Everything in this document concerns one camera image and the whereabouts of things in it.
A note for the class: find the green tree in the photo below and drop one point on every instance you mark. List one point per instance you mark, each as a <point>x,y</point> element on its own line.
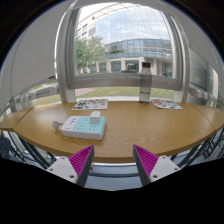
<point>88,50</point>

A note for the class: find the sticker sheet with green prints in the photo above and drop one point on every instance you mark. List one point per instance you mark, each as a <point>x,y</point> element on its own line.
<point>90,104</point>

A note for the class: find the sticker sheet with red prints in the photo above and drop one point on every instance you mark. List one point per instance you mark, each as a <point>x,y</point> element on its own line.
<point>166,104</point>

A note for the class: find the glass office building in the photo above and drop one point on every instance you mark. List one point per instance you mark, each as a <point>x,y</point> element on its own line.
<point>133,30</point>

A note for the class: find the grey window frame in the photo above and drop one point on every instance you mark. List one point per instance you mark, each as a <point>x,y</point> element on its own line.
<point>110,81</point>

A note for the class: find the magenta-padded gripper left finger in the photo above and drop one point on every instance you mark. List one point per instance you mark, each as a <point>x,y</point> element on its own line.
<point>63,168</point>

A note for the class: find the white and mint power strip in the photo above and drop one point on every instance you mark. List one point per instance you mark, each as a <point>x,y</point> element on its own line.
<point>83,128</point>

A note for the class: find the clear bottle with black cap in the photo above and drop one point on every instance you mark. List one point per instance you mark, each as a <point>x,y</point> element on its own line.
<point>145,83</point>

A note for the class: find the white wall socket trunking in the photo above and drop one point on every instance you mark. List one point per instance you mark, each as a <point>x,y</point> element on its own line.
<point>36,94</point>
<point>203,93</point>

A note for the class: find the black metal table frame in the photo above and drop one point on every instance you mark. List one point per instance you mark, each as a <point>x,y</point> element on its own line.
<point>200,149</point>

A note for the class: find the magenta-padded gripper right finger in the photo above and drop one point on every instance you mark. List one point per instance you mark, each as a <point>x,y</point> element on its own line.
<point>163,166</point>

